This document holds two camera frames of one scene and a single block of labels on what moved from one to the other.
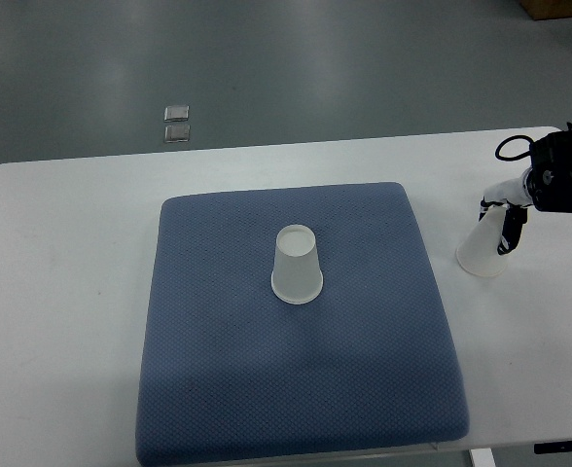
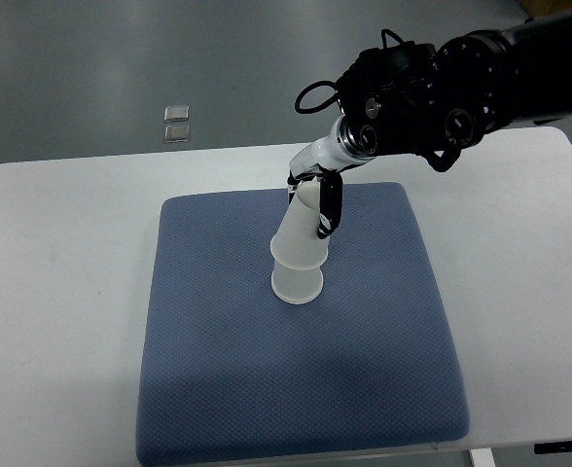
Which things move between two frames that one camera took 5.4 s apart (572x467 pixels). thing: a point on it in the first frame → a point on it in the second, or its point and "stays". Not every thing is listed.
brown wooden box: (559, 9) stays
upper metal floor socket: (176, 113) stays
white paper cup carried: (478, 254) → (296, 243)
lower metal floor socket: (177, 133) stays
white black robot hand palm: (514, 191) → (328, 153)
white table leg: (482, 457) stays
